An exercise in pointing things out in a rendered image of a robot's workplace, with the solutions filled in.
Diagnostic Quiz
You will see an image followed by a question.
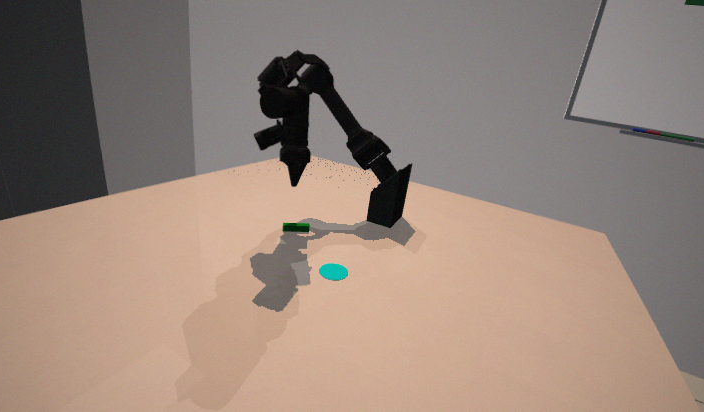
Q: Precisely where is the cyan circle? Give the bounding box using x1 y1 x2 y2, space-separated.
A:
319 263 348 281

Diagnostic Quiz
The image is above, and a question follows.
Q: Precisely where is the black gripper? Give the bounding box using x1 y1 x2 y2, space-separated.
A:
279 117 311 187

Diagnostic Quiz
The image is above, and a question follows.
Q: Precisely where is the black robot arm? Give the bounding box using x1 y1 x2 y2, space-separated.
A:
254 51 398 187

